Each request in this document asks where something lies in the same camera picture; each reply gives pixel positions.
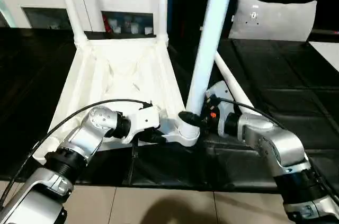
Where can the white plastic table top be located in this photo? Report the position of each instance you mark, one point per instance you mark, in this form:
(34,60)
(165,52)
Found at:
(122,70)

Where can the white plastic table leg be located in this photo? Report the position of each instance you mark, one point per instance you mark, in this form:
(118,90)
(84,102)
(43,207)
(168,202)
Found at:
(71,7)
(233,81)
(209,44)
(162,4)

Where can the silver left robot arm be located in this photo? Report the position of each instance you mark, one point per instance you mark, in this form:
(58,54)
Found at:
(63,160)

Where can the black work mat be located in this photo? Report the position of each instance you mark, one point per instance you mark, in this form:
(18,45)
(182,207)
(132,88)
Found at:
(296,86)

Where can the grey cushion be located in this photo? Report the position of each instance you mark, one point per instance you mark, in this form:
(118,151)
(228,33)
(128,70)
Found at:
(270,17)

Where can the white flat sheet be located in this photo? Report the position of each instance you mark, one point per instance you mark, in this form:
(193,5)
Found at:
(328,54)

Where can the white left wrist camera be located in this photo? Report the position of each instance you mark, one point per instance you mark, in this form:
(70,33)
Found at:
(142,121)

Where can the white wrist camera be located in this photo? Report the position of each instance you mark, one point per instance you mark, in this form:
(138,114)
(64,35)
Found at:
(218,94)
(142,121)

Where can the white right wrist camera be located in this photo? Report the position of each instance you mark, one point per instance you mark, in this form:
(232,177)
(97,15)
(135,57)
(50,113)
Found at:
(218,94)

